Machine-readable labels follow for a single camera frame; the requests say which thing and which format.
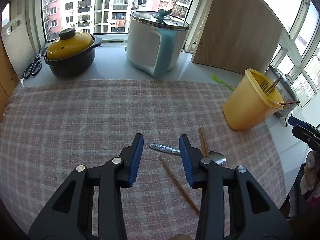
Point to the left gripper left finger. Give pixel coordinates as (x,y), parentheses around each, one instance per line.
(87,205)

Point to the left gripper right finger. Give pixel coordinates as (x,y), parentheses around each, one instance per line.
(233,204)

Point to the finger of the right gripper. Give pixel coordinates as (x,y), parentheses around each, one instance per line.
(293,121)
(307,137)

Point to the red chopstick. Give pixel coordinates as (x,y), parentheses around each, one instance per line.
(272,87)
(179,186)
(289,103)

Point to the metal fork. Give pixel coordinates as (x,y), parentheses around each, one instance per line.
(264,86)

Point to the metal spoon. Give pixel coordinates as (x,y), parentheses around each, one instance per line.
(214,156)

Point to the brown wooden chopstick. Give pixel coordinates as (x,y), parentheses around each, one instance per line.
(204,143)
(201,140)

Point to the green plastic spoon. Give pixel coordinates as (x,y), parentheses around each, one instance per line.
(218,80)

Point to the gloved right hand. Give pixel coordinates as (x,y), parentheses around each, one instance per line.
(309,178)

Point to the floral white rice cooker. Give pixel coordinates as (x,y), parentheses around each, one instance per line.
(285,88)

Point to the yellow plastic utensil container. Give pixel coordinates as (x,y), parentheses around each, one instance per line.
(248,105)

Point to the pink plaid table cloth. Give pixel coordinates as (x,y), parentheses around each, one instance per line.
(48,130)

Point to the light wooden board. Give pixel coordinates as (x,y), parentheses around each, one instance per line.
(238,35)

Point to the slatted pine wood board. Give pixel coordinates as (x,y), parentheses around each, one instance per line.
(8,78)

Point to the black scissors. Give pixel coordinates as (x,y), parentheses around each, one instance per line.
(33,68)

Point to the white teal electric pot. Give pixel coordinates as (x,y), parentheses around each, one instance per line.
(155,40)

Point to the black pot yellow lid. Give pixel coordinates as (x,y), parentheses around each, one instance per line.
(72,53)

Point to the white cutting board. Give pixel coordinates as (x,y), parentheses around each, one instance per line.
(17,44)

